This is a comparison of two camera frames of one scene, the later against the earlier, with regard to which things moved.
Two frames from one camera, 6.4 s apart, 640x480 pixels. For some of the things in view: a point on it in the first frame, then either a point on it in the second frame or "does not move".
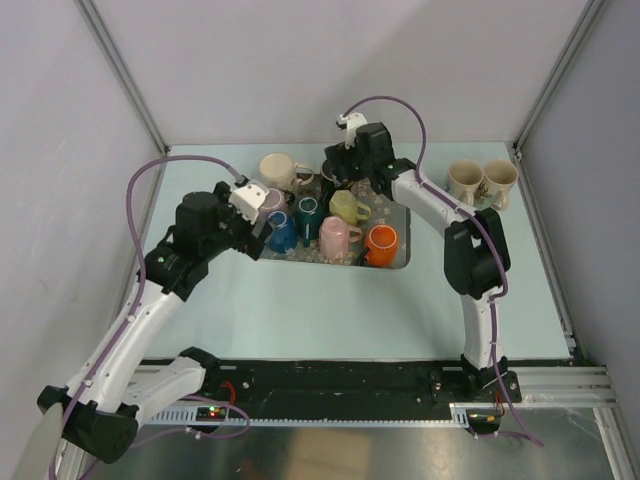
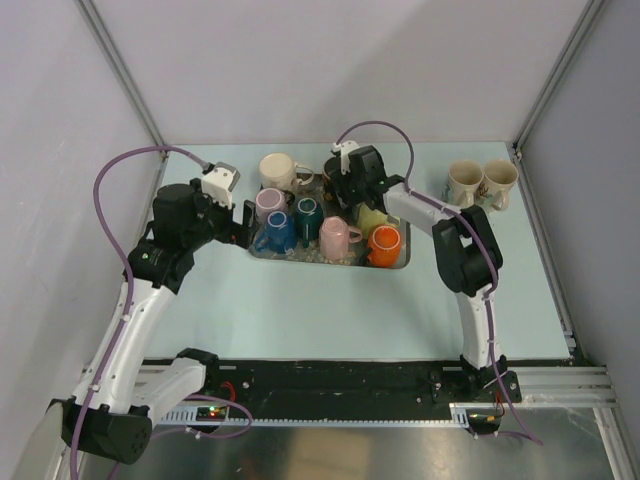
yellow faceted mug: (344, 204) -> (369, 218)
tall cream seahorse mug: (464, 180) does not move
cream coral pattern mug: (499, 177) does not move
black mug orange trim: (328, 184) does not move
